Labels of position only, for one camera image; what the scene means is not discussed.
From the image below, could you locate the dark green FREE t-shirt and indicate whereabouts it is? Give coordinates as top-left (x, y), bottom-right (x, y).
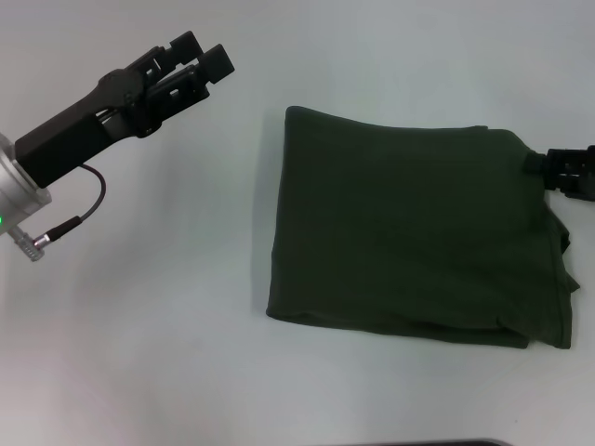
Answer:
top-left (265, 104), bottom-right (582, 350)

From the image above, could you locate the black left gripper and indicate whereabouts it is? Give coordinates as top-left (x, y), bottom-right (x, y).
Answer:
top-left (13, 30), bottom-right (237, 190)

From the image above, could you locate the dark left arm cable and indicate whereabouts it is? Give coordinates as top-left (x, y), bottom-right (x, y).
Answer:
top-left (76, 164), bottom-right (107, 225)

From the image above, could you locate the silver left cable connector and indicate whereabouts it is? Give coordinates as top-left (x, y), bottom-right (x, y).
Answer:
top-left (9, 216), bottom-right (84, 264)

